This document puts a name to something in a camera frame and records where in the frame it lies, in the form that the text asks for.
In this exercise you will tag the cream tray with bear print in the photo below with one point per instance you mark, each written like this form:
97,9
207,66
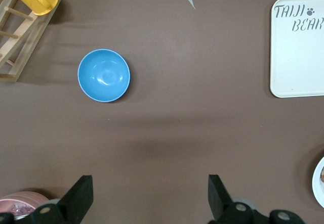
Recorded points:
296,62

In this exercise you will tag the blue bowl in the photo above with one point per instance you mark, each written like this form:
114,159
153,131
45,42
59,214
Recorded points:
104,75

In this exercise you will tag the white round plate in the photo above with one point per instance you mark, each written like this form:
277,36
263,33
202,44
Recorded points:
319,193

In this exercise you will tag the pink bowl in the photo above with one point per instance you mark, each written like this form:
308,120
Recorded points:
27,196

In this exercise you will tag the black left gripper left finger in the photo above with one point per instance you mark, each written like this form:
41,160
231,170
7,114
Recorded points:
71,203

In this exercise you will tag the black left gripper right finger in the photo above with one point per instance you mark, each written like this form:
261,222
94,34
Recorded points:
222,206

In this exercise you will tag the wooden mug rack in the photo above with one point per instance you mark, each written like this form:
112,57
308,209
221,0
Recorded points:
22,39

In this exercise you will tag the brown bread slice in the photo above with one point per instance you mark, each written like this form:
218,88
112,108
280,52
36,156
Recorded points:
322,176

